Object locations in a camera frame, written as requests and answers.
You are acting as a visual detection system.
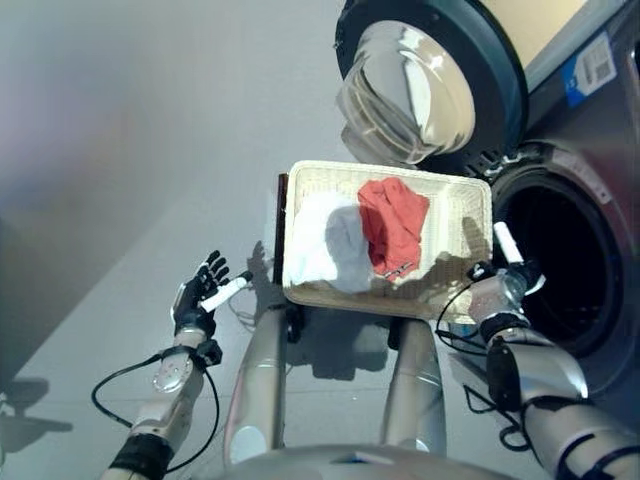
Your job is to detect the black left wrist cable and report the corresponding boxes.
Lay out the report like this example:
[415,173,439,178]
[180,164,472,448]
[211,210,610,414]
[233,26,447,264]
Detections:
[91,349,221,474]

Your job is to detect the cream wicker laundry basket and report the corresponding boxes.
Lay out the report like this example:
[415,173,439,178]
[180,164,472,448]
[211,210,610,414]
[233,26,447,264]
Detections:
[281,159,495,321]

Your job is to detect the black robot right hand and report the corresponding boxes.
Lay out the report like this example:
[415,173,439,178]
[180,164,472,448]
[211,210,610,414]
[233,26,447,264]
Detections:
[492,222,547,300]

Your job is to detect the blue white barcode sticker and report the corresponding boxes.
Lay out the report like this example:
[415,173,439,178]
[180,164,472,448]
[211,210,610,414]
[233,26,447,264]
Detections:
[559,32,619,106]

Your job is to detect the orange-red garment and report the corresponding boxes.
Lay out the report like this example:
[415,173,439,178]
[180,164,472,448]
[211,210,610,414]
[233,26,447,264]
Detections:
[357,175,431,279]

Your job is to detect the silver robot left leg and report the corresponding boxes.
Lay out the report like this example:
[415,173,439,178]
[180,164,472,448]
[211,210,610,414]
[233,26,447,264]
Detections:
[222,304,289,466]

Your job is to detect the silver robot leg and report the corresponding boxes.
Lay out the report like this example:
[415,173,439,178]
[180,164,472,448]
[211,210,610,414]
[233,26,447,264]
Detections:
[222,304,289,466]
[379,319,446,454]

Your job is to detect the silver robot right leg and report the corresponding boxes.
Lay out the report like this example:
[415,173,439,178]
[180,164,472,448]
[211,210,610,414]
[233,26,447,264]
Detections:
[379,319,446,454]

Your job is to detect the thin white floor cable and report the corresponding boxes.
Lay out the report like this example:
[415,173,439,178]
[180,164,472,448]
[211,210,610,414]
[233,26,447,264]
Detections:
[228,292,260,332]

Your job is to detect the grey front-load washing machine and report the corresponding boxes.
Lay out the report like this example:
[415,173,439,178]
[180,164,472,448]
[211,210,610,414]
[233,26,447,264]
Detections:
[444,0,640,401]

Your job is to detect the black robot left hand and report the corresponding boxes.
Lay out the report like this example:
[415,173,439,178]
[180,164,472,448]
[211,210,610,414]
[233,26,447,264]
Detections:
[172,249,254,336]

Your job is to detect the white garment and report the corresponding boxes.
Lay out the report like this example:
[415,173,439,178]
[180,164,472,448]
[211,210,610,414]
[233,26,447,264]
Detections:
[289,192,374,294]

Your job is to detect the grey robot torso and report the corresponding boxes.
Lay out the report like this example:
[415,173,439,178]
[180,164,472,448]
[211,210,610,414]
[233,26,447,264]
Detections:
[192,442,531,480]

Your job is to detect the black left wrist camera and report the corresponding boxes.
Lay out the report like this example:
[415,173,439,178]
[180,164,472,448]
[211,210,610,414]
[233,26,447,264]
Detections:
[197,339,224,367]

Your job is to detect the round glass washing machine door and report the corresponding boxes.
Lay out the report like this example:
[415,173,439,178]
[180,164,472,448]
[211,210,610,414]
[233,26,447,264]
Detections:
[333,0,530,166]

